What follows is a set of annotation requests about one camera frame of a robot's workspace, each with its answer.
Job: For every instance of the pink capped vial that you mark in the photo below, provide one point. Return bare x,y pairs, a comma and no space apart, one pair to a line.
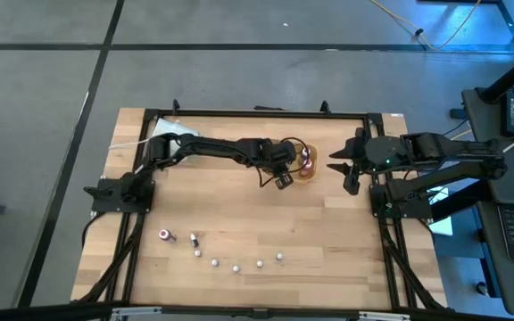
164,234

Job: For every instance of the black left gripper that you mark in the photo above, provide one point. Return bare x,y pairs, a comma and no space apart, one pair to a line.
279,153

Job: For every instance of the large red food coloring bottle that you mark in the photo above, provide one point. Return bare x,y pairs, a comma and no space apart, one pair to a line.
308,164

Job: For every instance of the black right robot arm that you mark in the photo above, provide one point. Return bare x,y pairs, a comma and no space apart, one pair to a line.
453,151

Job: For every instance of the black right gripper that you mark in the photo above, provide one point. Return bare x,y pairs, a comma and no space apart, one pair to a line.
382,153

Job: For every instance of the black desk bar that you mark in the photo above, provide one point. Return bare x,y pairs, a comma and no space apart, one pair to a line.
458,205

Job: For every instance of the white paper sheet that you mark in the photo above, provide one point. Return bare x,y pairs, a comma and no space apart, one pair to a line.
442,225

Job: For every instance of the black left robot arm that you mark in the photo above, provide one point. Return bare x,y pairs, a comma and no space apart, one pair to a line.
212,149

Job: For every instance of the black caster wheel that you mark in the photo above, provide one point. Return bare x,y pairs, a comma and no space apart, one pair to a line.
483,289

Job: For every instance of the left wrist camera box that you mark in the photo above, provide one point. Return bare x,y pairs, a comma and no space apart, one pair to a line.
284,181

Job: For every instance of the large purple food coloring bottle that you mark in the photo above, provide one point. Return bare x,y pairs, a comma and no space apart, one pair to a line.
305,153

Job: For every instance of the black diagonal pole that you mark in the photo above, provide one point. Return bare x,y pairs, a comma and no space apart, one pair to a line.
511,78

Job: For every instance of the black aluminium table frame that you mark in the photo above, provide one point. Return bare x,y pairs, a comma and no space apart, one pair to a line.
221,113

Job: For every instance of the black crossbar with silver brackets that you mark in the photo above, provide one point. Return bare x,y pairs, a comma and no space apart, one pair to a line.
257,314

